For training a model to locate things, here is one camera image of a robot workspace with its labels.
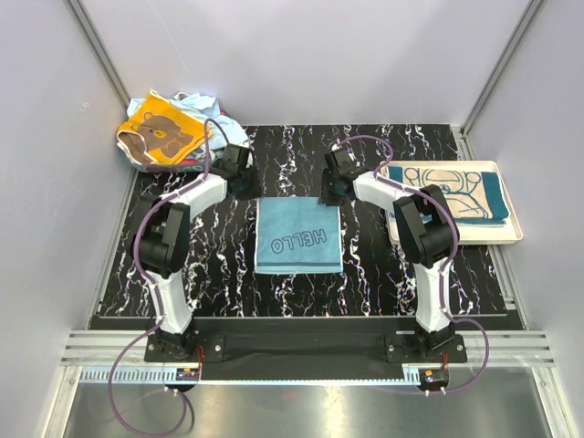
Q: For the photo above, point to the pink cloth in basket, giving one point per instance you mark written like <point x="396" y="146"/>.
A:
<point x="197" y="157"/>

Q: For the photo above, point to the white square tray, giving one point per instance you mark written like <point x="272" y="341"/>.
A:
<point x="469" y="234"/>

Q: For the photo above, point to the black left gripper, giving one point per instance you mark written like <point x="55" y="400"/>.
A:
<point x="255" y="190"/>

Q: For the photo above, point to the small circuit board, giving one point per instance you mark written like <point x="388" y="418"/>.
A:
<point x="435" y="375"/>
<point x="188" y="374"/>

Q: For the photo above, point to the teal beige Doraemon towel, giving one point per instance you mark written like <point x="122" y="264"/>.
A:
<point x="474" y="197"/>

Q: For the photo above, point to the right small circuit board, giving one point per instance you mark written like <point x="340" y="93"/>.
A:
<point x="435" y="375"/>

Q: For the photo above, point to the yellow towel in basket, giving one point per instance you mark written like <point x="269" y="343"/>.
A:
<point x="160" y="133"/>

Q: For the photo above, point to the light blue towel in basket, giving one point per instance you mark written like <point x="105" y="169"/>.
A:
<point x="202" y="107"/>

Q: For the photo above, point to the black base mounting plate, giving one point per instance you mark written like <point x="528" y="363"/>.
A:
<point x="306" y="349"/>

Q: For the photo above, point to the dark blue towel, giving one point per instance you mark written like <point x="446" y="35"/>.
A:
<point x="297" y="235"/>

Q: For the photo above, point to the left small circuit board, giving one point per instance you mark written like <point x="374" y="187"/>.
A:
<point x="188" y="374"/>

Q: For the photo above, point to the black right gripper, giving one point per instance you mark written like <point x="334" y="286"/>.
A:
<point x="325" y="198"/>

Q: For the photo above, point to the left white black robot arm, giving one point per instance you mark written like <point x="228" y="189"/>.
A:
<point x="161" y="239"/>

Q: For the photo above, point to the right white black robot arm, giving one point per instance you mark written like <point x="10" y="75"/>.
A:
<point x="428" y="237"/>

